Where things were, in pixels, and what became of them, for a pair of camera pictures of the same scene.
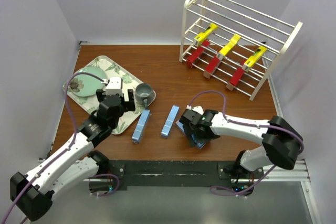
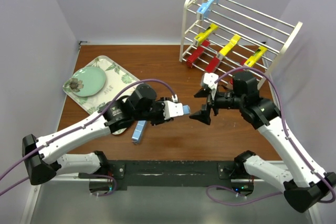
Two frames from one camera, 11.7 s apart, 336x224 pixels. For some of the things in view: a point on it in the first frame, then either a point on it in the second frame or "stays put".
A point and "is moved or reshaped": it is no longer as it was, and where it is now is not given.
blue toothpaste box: x=170 y=121 is moved or reshaped
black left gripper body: x=122 y=110 to x=156 y=112
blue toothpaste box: x=200 y=145 to x=206 y=7
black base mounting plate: x=148 y=174 stays put
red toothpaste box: x=211 y=66 stays put
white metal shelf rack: x=239 y=46 stays put
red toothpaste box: x=205 y=43 stays put
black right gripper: x=189 y=131 to x=202 y=115
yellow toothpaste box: x=254 y=59 stays put
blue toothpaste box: x=142 y=125 stays put
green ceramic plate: x=84 y=85 stays put
